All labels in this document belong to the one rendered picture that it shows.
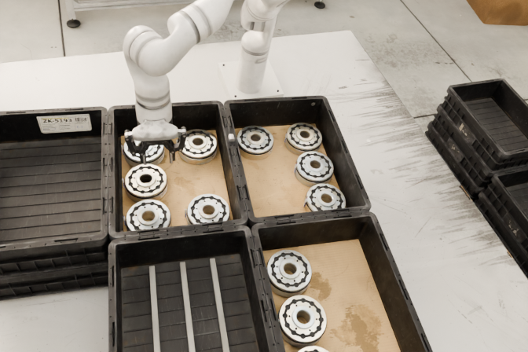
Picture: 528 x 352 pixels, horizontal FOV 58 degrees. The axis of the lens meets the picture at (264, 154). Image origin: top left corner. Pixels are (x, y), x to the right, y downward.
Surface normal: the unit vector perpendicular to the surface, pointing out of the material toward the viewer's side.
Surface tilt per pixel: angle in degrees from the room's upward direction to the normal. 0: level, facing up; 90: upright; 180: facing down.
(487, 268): 0
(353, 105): 0
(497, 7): 90
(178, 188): 0
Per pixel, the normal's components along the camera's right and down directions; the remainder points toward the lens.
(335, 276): 0.12, -0.65
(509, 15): 0.12, 0.77
